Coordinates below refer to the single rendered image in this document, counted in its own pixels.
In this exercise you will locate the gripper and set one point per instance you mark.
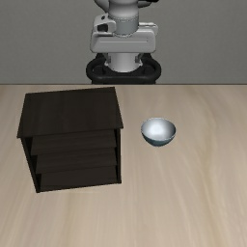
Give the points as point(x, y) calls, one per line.
point(123, 42)

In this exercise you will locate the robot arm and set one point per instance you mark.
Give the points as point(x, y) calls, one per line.
point(123, 11)

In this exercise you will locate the white porcelain bowl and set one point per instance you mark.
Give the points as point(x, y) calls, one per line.
point(158, 131)

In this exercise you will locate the dark wooden slatted rack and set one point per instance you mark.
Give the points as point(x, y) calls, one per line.
point(69, 128)

